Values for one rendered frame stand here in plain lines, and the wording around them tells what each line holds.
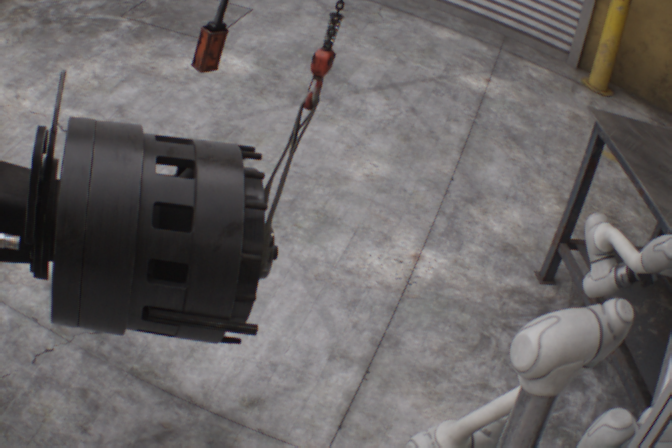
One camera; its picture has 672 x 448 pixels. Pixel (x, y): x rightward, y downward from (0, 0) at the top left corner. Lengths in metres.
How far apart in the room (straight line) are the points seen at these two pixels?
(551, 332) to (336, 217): 2.71
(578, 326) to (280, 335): 1.96
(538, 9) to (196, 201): 5.50
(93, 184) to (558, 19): 5.70
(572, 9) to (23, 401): 5.62
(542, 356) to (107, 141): 1.16
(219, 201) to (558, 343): 0.90
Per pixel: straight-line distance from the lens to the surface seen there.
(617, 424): 2.87
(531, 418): 2.19
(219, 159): 2.56
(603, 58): 7.43
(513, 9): 7.73
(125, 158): 2.47
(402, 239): 4.67
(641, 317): 4.39
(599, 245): 3.46
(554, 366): 2.09
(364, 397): 3.72
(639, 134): 4.46
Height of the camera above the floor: 2.33
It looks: 29 degrees down
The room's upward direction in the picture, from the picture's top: 17 degrees clockwise
